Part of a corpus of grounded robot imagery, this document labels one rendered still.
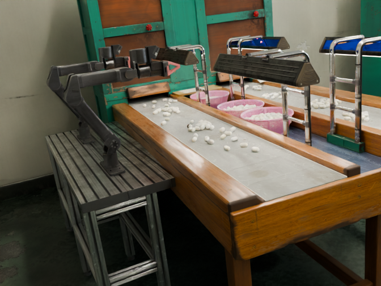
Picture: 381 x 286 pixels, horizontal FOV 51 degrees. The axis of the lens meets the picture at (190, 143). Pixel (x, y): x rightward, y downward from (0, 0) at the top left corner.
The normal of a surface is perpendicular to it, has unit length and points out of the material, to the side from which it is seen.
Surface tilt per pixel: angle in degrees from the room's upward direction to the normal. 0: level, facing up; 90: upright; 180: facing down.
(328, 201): 90
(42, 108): 90
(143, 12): 90
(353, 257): 0
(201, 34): 90
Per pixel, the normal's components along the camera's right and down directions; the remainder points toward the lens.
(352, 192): 0.36, 0.24
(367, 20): -0.90, 0.23
